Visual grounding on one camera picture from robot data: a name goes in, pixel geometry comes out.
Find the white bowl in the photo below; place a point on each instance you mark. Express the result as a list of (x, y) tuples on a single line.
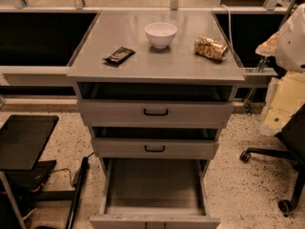
[(160, 34)]

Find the grey drawer cabinet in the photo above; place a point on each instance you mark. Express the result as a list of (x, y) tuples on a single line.
[(176, 64)]

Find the grey bottom drawer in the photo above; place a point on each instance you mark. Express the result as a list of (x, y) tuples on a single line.
[(154, 194)]

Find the grey middle drawer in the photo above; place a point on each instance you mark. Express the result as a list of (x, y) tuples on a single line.
[(134, 142)]

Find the crushed gold can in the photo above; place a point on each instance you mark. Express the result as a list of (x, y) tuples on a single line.
[(210, 48)]

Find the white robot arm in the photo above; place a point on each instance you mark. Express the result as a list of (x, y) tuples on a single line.
[(285, 96)]

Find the metal tripod rod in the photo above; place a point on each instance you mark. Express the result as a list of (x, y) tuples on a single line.
[(257, 80)]

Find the black pole on floor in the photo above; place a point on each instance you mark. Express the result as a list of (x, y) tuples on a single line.
[(77, 192)]

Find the dark chocolate bar wrapper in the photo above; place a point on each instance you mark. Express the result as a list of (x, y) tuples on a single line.
[(119, 56)]

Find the grey top drawer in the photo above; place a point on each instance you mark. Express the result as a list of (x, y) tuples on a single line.
[(154, 105)]

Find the grey drawer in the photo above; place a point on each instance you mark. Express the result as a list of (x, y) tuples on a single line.
[(134, 142), (154, 105), (154, 194)]

